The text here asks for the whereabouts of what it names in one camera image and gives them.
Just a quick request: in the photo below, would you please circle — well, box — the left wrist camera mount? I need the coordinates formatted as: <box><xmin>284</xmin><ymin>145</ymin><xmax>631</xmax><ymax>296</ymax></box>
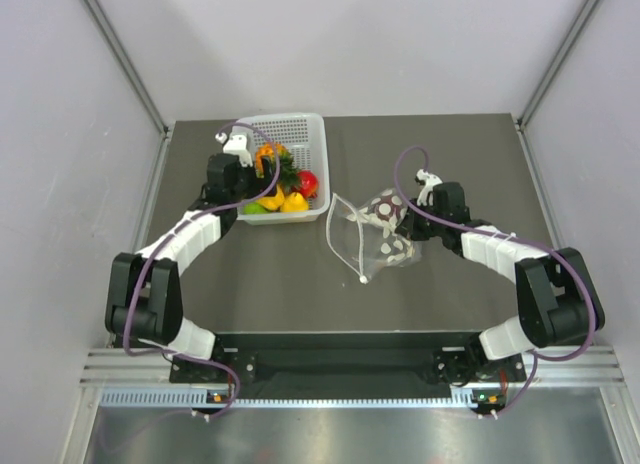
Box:
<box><xmin>215</xmin><ymin>132</ymin><xmax>254</xmax><ymax>168</ymax></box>

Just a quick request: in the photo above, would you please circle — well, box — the polka dot zip bag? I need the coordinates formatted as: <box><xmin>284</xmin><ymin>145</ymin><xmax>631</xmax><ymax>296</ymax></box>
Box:
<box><xmin>325</xmin><ymin>188</ymin><xmax>422</xmax><ymax>284</ymax></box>

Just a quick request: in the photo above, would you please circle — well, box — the purple fake fruit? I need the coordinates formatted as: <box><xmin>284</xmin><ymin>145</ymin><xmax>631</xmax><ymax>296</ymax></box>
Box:
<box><xmin>368</xmin><ymin>189</ymin><xmax>406</xmax><ymax>229</ymax></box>

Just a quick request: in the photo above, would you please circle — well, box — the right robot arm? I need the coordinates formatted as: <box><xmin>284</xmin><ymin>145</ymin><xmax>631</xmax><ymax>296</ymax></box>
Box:
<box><xmin>396</xmin><ymin>173</ymin><xmax>605</xmax><ymax>380</ymax></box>

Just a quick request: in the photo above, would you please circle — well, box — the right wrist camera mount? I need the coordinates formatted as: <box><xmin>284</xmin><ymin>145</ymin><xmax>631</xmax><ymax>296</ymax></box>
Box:
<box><xmin>415</xmin><ymin>169</ymin><xmax>443</xmax><ymax>207</ymax></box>

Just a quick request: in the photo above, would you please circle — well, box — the red fake pomegranate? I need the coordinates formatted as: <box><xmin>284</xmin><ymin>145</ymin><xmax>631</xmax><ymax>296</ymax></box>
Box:
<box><xmin>296</xmin><ymin>170</ymin><xmax>319</xmax><ymax>199</ymax></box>

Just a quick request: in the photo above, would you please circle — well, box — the right aluminium frame post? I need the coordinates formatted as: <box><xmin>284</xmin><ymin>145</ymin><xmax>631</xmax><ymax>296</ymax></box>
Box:
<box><xmin>514</xmin><ymin>0</ymin><xmax>604</xmax><ymax>134</ymax></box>

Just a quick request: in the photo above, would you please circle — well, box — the yellow fake bell pepper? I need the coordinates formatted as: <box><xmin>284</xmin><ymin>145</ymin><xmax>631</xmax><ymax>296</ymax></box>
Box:
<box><xmin>257</xmin><ymin>185</ymin><xmax>285</xmax><ymax>212</ymax></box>

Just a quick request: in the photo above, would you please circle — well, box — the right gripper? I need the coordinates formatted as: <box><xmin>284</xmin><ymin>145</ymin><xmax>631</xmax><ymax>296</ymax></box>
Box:
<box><xmin>395</xmin><ymin>198</ymin><xmax>448</xmax><ymax>241</ymax></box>

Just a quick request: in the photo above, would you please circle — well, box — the orange fake pineapple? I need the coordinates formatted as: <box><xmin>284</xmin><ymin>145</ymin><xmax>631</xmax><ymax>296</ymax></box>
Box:
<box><xmin>254</xmin><ymin>143</ymin><xmax>300</xmax><ymax>193</ymax></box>

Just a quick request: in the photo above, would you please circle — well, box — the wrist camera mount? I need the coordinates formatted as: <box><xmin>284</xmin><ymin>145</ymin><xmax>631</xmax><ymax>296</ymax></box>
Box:
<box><xmin>415</xmin><ymin>169</ymin><xmax>443</xmax><ymax>207</ymax></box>
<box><xmin>215</xmin><ymin>132</ymin><xmax>254</xmax><ymax>168</ymax></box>

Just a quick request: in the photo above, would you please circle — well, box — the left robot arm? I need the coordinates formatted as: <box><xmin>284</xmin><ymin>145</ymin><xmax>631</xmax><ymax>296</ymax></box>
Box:
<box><xmin>105</xmin><ymin>153</ymin><xmax>282</xmax><ymax>381</ymax></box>

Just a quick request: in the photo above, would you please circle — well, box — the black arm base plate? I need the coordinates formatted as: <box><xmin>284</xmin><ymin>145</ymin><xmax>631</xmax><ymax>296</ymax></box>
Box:
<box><xmin>169</xmin><ymin>332</ymin><xmax>526</xmax><ymax>398</ymax></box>

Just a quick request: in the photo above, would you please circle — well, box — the left aluminium frame post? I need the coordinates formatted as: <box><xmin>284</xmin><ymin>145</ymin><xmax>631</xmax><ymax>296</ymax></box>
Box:
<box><xmin>79</xmin><ymin>0</ymin><xmax>169</xmax><ymax>136</ymax></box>

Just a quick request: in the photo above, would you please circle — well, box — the aluminium frame post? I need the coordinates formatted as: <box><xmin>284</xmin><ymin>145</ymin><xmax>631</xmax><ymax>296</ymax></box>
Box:
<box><xmin>514</xmin><ymin>0</ymin><xmax>604</xmax><ymax>134</ymax></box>
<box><xmin>79</xmin><ymin>0</ymin><xmax>169</xmax><ymax>136</ymax></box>

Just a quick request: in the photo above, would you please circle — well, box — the slotted cable duct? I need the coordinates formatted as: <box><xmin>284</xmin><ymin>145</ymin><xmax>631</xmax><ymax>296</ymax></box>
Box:
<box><xmin>99</xmin><ymin>387</ymin><xmax>499</xmax><ymax>410</ymax></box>

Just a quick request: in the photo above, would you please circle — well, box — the yellow fake pear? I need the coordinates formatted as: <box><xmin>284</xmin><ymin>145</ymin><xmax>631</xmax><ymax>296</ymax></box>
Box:
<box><xmin>279</xmin><ymin>192</ymin><xmax>309</xmax><ymax>213</ymax></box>

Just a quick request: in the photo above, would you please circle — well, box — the green fake fruit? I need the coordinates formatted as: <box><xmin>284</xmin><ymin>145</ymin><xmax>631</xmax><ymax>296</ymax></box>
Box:
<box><xmin>243</xmin><ymin>202</ymin><xmax>271</xmax><ymax>215</ymax></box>

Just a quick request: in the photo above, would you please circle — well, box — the white plastic basket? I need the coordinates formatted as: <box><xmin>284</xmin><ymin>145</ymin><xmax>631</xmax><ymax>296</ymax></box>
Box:
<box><xmin>218</xmin><ymin>112</ymin><xmax>331</xmax><ymax>225</ymax></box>

